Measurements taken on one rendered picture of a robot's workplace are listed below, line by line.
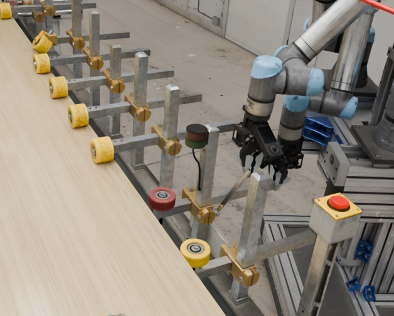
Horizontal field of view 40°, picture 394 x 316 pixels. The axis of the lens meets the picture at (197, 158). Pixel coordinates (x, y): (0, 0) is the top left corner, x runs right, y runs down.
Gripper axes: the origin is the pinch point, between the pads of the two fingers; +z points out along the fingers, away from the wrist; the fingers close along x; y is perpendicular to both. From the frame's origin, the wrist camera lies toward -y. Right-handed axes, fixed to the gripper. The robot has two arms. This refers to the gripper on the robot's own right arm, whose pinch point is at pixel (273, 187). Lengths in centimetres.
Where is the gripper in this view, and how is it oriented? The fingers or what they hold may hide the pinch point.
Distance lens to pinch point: 185.7
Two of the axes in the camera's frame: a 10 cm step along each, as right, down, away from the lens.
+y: 8.8, -1.8, 4.4
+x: -4.7, -5.0, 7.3
